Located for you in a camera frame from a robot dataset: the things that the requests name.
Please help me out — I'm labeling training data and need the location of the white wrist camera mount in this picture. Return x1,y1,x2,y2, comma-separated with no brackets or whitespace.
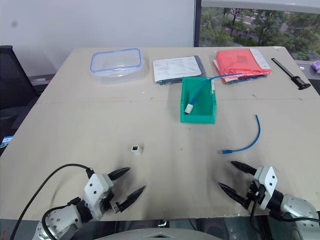
253,165,279,211
83,172,115,221

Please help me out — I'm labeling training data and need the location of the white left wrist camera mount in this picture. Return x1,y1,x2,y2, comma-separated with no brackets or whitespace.
83,172,115,221

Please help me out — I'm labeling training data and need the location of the dark window frame post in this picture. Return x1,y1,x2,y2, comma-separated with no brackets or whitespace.
193,0,203,48

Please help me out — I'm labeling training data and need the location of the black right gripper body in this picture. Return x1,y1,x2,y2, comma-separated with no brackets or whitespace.
244,179,266,210

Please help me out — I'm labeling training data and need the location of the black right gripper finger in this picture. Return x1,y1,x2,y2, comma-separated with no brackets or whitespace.
230,160,259,176
217,182,249,207

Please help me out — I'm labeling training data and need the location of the blue cable with white coupler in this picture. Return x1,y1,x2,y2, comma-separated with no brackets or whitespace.
184,72,245,116

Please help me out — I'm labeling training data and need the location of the red packet with white label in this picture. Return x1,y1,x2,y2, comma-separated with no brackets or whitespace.
211,48,273,86

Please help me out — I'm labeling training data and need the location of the blue Ethernet cable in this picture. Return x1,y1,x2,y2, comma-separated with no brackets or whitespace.
217,114,262,155

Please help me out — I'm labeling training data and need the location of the black mesh office chair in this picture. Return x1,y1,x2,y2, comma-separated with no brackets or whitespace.
0,45,41,137

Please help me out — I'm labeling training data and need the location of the blue and white box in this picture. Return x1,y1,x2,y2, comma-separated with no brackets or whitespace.
0,135,14,151

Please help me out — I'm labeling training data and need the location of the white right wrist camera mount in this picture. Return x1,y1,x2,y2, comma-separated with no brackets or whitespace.
253,165,279,211

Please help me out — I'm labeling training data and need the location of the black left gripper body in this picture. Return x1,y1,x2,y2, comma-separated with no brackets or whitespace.
99,191,121,214

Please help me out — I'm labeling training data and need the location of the clear container with blue rim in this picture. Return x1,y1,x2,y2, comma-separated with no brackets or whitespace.
89,47,147,85

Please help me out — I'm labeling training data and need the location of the black caliper tool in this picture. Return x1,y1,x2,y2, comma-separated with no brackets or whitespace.
270,57,312,91

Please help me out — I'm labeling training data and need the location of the grey rounded robot body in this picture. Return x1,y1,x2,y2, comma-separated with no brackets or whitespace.
94,226,222,240

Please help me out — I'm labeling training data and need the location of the dark packet with white sheet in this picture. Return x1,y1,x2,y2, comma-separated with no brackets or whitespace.
152,55,208,87

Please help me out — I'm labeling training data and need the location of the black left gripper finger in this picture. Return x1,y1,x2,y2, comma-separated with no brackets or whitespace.
116,185,147,213
107,167,131,181

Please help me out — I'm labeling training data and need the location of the small white cube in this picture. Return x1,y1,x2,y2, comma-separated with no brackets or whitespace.
130,143,143,157

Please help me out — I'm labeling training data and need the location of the green plastic bin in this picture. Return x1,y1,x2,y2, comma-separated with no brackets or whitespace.
179,76,218,125

